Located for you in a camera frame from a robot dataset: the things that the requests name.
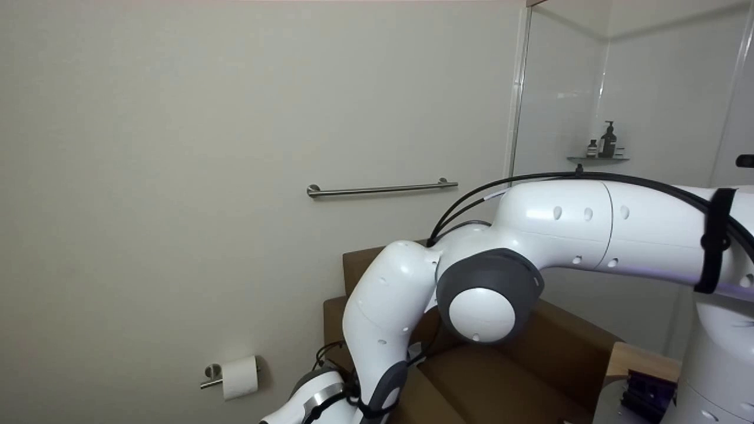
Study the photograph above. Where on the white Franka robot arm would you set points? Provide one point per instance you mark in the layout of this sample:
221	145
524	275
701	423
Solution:
666	226

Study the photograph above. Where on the white toilet paper roll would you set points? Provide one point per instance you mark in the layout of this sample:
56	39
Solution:
238	378

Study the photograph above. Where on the small dark bottle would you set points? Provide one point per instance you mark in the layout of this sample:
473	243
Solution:
591	150

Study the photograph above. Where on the shower corner shelf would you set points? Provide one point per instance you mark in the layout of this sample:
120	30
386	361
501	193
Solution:
596	158

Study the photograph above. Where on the brown cardboard box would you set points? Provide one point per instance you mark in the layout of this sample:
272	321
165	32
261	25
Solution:
565	361

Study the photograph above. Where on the dark pump soap bottle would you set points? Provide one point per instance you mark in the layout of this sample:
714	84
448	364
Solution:
609	142

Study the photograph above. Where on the wooden side table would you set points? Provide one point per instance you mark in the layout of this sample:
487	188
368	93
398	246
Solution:
639	358

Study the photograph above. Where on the dark purple object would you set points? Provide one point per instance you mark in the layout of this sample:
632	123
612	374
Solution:
648	392

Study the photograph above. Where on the metal wall grab bar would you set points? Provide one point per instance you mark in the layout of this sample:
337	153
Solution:
378	190

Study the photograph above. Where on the black camera edge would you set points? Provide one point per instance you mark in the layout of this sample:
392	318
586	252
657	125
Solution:
745	160

